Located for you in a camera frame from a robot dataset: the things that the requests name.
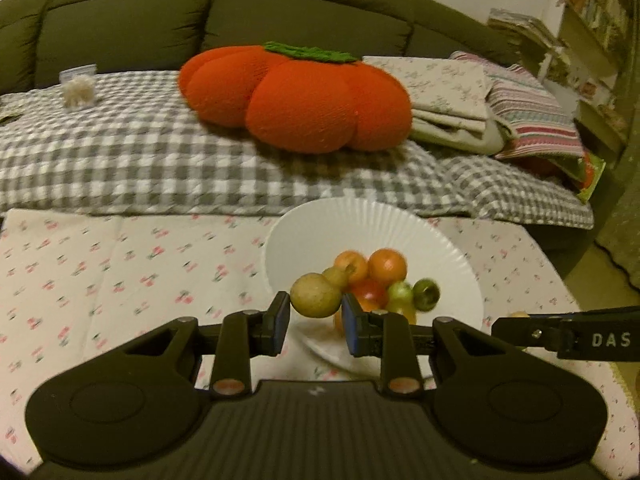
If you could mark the green lime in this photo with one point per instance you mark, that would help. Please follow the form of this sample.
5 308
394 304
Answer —
400 292

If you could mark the bookshelf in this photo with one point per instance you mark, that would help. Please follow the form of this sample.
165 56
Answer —
605 35

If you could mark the grey checked blanket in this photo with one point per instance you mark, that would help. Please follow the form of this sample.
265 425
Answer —
125 160

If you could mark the large orange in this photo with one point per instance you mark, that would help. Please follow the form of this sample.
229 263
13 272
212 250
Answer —
406 314

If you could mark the folded striped cloth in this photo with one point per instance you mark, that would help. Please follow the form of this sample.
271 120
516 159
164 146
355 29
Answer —
540 120

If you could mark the green rug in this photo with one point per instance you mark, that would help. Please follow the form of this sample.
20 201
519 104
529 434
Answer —
622 210

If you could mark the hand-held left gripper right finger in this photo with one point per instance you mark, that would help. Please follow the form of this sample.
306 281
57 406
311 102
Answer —
351 327

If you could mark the orange pumpkin cushion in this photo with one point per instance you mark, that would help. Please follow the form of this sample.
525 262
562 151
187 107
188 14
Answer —
300 105

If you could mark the cherry print tablecloth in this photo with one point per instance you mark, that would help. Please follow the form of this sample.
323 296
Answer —
125 270

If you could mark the green and orange tangerine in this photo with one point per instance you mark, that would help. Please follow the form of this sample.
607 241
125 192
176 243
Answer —
426 294

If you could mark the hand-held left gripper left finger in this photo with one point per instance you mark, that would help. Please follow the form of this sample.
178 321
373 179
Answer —
281 325

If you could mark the orange and green bag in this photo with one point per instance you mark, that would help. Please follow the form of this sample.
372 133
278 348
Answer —
590 177

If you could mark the white fluffy brush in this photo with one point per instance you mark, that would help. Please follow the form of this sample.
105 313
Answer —
79 92

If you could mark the small orange tangerine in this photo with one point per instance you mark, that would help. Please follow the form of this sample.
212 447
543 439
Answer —
387 265

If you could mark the white ribbed plate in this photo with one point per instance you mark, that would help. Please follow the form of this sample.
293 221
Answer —
310 240

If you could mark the peach-coloured apple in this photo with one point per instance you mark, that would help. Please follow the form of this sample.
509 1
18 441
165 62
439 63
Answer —
351 264

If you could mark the red tomato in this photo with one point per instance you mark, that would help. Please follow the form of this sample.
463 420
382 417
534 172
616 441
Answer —
370 292

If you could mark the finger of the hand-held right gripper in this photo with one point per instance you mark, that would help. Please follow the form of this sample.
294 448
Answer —
530 332

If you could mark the dark green sofa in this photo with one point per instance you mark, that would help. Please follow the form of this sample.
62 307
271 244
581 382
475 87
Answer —
150 15

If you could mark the folded floral cloth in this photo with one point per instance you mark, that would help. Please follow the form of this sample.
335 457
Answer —
445 85

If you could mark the stack of papers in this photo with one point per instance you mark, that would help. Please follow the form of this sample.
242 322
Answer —
525 27

